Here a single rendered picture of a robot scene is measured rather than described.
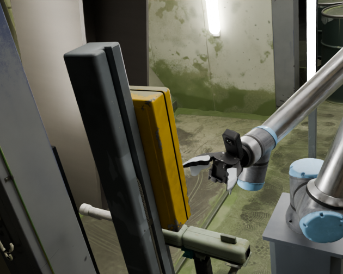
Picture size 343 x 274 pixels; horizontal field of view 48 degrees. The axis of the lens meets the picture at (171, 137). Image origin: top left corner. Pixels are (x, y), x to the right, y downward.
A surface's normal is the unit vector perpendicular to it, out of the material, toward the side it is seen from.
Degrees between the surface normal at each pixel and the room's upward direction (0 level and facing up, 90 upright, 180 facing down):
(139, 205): 90
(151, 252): 90
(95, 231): 0
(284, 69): 90
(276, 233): 0
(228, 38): 90
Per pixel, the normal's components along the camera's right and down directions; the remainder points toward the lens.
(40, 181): 0.86, 0.10
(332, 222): -0.13, 0.55
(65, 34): -0.40, 0.48
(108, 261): -0.16, -0.87
